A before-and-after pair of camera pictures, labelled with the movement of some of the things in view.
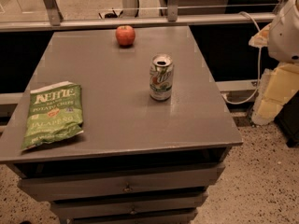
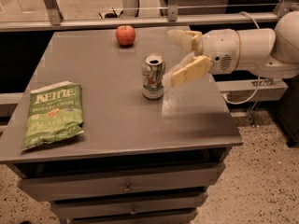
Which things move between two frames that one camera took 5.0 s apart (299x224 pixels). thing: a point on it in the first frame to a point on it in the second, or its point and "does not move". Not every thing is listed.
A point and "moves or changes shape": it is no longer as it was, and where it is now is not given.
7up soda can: (161, 77) moves or changes shape
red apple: (125, 35) does not move
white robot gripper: (285, 35) to (220, 49)
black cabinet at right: (287, 119) does not move
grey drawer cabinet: (157, 131) does not move
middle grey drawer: (129, 205) does not move
